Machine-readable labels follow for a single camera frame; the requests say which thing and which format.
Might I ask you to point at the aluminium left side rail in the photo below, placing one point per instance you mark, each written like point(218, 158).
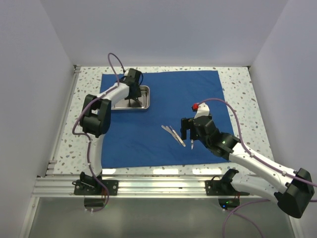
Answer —
point(52, 160)

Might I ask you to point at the thin steel scalpel handle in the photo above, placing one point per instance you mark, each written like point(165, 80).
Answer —
point(175, 133)

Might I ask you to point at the steel tweezers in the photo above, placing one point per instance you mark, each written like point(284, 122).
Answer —
point(134, 103)

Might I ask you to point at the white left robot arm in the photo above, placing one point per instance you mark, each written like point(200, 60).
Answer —
point(96, 115)

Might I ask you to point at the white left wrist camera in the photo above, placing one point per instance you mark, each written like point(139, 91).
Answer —
point(126, 73)

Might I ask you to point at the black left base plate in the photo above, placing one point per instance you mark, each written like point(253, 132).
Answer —
point(84, 189)

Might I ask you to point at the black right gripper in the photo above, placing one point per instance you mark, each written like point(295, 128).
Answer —
point(186, 124)

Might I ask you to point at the aluminium front rail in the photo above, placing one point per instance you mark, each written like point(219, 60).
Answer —
point(154, 187)

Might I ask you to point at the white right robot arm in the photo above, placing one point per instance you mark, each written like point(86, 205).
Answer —
point(291, 190)

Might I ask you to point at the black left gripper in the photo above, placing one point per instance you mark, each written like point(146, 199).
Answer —
point(137, 94)

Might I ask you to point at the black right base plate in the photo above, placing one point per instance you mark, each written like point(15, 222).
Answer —
point(220, 186)

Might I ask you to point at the stainless steel instrument tray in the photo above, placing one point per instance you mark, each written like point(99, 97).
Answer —
point(144, 99)

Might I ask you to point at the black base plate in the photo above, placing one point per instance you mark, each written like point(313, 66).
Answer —
point(220, 186)
point(84, 189)

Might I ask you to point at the blue surgical cloth wrap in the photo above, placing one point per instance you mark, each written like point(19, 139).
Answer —
point(136, 138)

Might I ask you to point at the aluminium rail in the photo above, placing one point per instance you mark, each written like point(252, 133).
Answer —
point(52, 160)
point(154, 187)

